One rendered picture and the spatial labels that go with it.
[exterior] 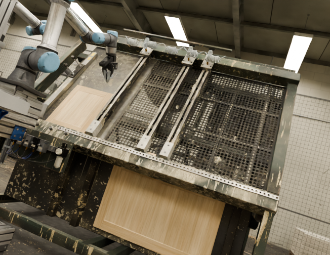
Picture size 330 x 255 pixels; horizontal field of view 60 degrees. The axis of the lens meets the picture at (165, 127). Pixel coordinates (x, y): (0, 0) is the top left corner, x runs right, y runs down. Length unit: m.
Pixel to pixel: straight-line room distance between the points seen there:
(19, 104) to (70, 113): 0.89
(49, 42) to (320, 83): 6.55
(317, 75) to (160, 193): 5.98
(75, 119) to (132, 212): 0.87
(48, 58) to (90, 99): 0.90
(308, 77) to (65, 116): 6.10
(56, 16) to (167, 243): 1.65
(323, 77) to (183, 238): 6.07
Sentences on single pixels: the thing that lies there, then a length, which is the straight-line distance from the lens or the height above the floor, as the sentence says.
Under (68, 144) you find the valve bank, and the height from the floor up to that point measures 0.78.
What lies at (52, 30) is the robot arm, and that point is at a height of 1.37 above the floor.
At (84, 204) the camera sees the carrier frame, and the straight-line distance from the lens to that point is 2.41.
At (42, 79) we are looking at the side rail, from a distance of 2.89.
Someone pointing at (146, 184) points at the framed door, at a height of 0.68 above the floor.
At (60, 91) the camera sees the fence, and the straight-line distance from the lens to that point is 2.71.
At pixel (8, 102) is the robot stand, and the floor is 0.91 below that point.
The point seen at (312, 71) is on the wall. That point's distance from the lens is 7.64.
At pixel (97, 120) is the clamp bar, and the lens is 2.33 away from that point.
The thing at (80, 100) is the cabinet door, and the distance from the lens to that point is 2.60.
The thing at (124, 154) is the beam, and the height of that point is 0.84.
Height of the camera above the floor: 0.85
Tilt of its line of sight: 8 degrees up
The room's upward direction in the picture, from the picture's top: 18 degrees clockwise
